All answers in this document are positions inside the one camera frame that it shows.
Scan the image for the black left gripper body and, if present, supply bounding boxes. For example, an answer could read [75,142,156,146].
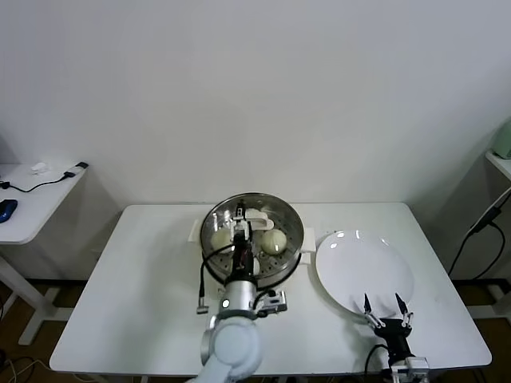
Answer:
[231,237,256,276]

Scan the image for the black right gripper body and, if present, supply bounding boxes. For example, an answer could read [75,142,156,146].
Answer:
[374,318,414,356]

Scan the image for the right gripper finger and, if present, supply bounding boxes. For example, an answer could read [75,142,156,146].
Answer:
[362,293,386,328]
[394,293,414,328]

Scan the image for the stainless steel steamer basket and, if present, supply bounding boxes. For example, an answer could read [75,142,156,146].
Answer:
[188,192,316,285]

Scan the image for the large white plate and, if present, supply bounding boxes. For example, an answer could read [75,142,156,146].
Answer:
[315,229,415,319]

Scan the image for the white electric cooking pot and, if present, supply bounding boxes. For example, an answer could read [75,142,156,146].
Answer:
[199,235,313,311]

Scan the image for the pale green appliance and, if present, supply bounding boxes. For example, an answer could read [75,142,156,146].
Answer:
[489,121,511,160]

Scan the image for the white side desk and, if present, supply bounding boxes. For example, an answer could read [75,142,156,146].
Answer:
[0,162,91,346]

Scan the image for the blue computer mouse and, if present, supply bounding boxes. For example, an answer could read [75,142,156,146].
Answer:
[0,198,20,223]

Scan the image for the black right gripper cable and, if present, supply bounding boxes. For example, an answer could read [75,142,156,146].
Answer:
[365,345,390,376]

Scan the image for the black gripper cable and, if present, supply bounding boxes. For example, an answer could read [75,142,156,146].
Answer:
[365,345,390,376]
[197,247,236,317]

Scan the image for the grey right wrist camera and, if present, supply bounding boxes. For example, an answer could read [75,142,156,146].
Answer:
[389,356,430,378]

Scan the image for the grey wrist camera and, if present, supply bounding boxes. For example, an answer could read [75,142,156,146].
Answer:
[255,290,288,317]
[389,356,430,378]

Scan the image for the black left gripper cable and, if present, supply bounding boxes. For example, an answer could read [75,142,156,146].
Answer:
[197,247,236,317]

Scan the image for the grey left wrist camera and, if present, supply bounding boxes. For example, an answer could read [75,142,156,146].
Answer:
[255,290,288,317]

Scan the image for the black power adapter cable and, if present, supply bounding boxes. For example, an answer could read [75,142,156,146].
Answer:
[446,195,511,280]

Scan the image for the black desk cable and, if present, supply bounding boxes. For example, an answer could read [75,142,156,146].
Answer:
[0,161,89,193]

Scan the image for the white floor cable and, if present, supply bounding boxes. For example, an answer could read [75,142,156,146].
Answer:
[6,357,51,380]

